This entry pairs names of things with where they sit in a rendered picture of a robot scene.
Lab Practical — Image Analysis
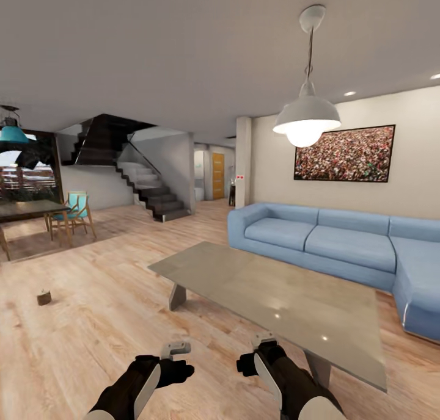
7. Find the cauldron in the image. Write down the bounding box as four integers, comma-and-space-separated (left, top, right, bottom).
280, 384, 344, 420

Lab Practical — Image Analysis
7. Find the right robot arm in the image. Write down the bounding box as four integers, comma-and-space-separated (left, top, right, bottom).
236, 331, 348, 420

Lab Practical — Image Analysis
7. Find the pillar candle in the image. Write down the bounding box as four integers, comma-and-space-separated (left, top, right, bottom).
36, 289, 52, 306

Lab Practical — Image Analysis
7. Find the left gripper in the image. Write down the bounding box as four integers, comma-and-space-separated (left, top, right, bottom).
161, 360, 194, 388

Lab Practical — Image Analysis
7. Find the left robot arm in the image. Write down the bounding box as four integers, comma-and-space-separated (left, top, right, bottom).
82, 341, 194, 420

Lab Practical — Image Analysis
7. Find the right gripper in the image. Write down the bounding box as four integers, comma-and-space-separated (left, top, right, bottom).
236, 352, 257, 377

